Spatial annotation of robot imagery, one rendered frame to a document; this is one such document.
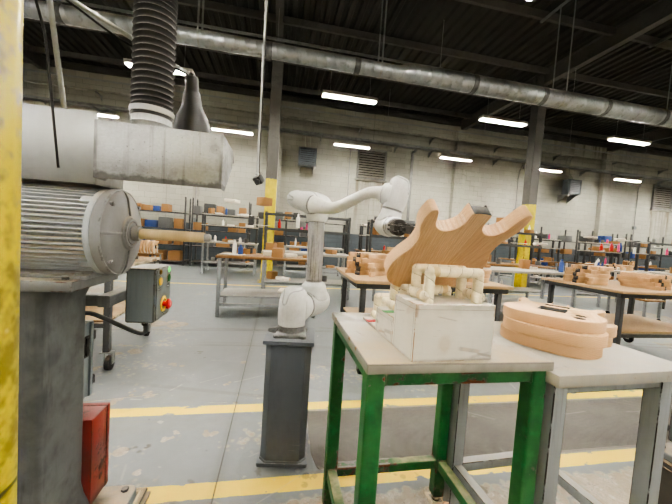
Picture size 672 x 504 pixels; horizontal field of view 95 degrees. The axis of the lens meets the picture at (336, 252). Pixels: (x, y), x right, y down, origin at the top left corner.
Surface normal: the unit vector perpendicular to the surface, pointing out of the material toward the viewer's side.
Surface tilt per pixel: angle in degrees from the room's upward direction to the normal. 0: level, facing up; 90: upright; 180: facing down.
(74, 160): 90
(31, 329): 90
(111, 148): 90
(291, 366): 90
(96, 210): 65
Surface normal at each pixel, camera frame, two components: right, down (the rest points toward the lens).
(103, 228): 0.95, 0.01
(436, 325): 0.23, 0.07
